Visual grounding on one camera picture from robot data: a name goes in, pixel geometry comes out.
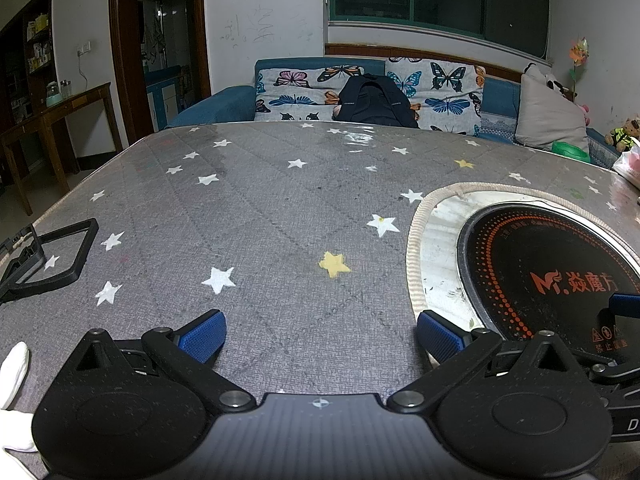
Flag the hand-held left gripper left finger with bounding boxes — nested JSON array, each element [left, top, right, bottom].
[[70, 309, 257, 413]]

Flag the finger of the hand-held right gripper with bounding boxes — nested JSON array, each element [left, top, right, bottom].
[[596, 292, 640, 341], [590, 358, 640, 386]]

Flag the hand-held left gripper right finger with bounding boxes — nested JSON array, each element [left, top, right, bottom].
[[387, 310, 591, 413]]

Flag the cream shirt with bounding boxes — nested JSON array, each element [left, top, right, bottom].
[[0, 341, 39, 454]]

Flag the round black induction cooker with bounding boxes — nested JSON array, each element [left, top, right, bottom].
[[456, 202, 640, 361]]

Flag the grey star tablecloth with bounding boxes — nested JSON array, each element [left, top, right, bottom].
[[0, 121, 640, 480]]

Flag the clear plastic bag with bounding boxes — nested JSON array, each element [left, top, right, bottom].
[[612, 145, 640, 186]]

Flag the teddy bear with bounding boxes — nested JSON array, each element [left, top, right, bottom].
[[605, 117, 640, 153]]

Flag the grey pillow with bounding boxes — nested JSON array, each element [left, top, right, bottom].
[[515, 72, 591, 153]]

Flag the panda plush toy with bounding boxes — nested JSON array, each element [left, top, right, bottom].
[[524, 62, 576, 102]]

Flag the blue sofa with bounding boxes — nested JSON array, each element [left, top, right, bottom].
[[165, 57, 621, 171]]

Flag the blue cabinet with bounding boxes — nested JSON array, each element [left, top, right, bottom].
[[146, 65, 194, 133]]

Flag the black backpack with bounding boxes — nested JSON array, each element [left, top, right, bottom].
[[332, 74, 420, 130]]

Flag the butterfly print cushion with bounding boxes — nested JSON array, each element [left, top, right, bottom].
[[385, 57, 487, 136], [255, 64, 366, 123]]

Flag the artificial flower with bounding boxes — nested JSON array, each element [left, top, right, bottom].
[[567, 35, 591, 98]]

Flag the wooden side table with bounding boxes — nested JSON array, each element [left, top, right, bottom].
[[0, 82, 124, 216]]

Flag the wooden shelf cabinet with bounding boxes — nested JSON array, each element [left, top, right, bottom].
[[0, 0, 57, 126]]

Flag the black frame stand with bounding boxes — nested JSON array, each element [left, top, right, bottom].
[[0, 217, 99, 306]]

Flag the wooden door frame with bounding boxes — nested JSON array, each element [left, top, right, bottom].
[[109, 0, 212, 147]]

